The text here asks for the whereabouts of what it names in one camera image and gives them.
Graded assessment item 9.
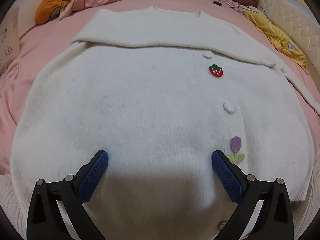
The cardboard box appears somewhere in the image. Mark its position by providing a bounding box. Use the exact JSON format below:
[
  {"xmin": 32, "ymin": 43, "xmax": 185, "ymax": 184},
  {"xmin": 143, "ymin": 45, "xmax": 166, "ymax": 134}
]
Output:
[{"xmin": 0, "ymin": 6, "xmax": 20, "ymax": 77}]

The person's white knit clothing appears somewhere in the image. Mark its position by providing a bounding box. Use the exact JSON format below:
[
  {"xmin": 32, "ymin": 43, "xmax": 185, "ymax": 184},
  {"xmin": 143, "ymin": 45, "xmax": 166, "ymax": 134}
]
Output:
[{"xmin": 0, "ymin": 174, "xmax": 29, "ymax": 240}]

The white fuzzy knit sweater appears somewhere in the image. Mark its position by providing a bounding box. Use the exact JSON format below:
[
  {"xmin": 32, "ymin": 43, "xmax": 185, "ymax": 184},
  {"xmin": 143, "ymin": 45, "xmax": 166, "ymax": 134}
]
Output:
[{"xmin": 10, "ymin": 5, "xmax": 320, "ymax": 240}]

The cream tufted headboard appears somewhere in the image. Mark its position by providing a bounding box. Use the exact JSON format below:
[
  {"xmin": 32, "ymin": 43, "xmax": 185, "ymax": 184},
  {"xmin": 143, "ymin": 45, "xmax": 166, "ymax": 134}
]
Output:
[{"xmin": 250, "ymin": 0, "xmax": 320, "ymax": 83}]

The black cable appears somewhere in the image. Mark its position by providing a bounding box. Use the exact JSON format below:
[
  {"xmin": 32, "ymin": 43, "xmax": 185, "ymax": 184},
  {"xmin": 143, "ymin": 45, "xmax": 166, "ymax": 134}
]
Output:
[{"xmin": 230, "ymin": 1, "xmax": 265, "ymax": 15}]

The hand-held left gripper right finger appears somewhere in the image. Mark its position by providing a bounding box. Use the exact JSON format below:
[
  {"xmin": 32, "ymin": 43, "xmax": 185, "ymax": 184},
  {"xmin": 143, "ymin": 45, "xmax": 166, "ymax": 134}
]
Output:
[{"xmin": 211, "ymin": 150, "xmax": 294, "ymax": 240}]

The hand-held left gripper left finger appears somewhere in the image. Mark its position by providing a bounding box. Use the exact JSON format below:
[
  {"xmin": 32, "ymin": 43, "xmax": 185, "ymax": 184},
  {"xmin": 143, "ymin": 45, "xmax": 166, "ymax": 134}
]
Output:
[{"xmin": 26, "ymin": 150, "xmax": 109, "ymax": 240}]

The yellow cat print pillow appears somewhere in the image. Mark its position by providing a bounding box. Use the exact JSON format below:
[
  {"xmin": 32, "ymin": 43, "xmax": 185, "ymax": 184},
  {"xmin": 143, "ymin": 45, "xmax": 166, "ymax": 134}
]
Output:
[{"xmin": 245, "ymin": 10, "xmax": 308, "ymax": 74}]

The orange pumpkin plush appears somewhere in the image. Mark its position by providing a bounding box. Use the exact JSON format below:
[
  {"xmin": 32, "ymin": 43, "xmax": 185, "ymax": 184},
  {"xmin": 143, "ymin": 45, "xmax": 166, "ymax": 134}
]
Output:
[{"xmin": 34, "ymin": 0, "xmax": 80, "ymax": 25}]

